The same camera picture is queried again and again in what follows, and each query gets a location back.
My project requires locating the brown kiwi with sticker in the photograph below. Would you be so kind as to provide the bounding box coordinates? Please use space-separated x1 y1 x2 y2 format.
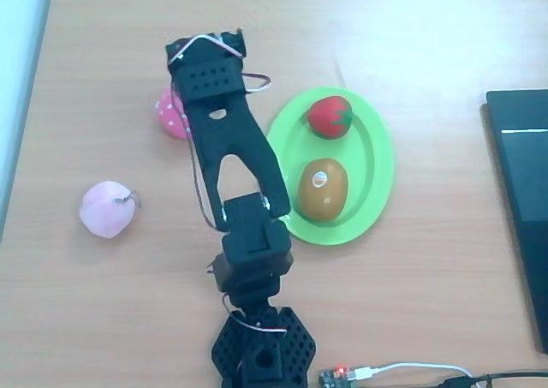
298 158 348 222

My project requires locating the green oval plate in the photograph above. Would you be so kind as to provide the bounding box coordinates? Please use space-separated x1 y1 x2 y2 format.
265 87 395 247

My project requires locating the red toy tomato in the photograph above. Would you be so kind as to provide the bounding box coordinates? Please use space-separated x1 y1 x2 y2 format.
307 96 354 140

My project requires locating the pale pink toy peach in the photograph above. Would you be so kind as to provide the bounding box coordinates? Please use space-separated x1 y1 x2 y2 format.
78 180 142 238

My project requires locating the black laptop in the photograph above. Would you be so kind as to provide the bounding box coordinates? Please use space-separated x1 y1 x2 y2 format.
485 88 548 355

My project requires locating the motor control circuit board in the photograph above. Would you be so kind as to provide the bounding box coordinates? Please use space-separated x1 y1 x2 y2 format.
319 365 359 388

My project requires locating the red white servo cable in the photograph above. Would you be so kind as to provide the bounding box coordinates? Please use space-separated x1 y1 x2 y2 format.
183 104 223 231
241 73 273 94
167 33 247 66
220 293 289 334

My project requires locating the pink plush strawberry keychain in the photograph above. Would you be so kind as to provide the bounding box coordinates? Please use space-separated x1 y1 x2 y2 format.
153 87 192 140

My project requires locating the white usb cable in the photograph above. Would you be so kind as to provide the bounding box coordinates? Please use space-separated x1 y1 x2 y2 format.
347 361 474 383

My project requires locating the black power cable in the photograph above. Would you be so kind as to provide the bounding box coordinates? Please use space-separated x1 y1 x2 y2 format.
436 370 548 388

